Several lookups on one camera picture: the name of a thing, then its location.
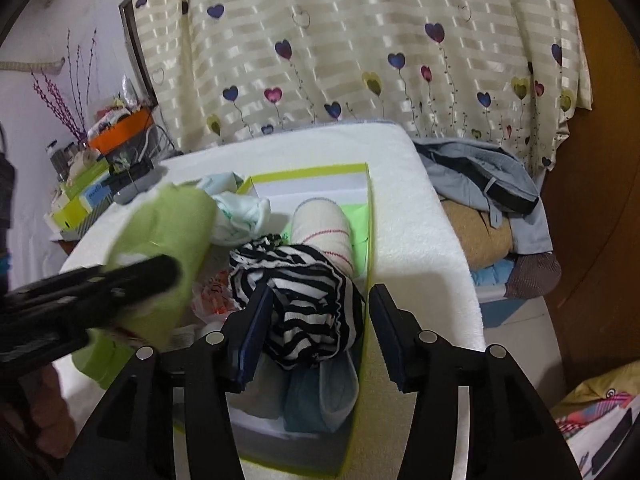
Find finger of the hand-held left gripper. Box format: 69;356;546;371
99;254;182;312

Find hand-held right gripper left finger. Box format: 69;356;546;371
62;284;275;480

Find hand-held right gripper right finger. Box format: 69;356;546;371
369;283;584;480

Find pink candy packet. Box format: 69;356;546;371
191;269;242;329

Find black white striped sock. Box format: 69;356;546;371
228;233;367;372

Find pale blue sock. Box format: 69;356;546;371
320;347;362;428

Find mint sock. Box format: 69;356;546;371
196;172;272;249

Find person's left hand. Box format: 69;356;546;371
20;361;77;462

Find blue tissue box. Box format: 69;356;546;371
82;180;113;216

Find black grey headset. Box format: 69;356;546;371
106;160;165;206

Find lime green file box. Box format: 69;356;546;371
50;195;96;238

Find flat green box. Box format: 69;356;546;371
60;162;112;200

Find tan cushion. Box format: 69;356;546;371
440;199;516;272

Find black bag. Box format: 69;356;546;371
0;122;17;233

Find brown checked cloth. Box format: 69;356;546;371
504;251;563;299

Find orange tray with clutter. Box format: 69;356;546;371
87;75;151;136

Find decorative dried branches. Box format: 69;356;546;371
31;29;98;143

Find colourful printed blanket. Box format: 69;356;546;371
550;360;640;480

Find wooden wardrobe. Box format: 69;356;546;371
540;0;640;396

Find heart print curtain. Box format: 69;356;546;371
124;0;598;173

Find window frame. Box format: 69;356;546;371
118;0;160;111

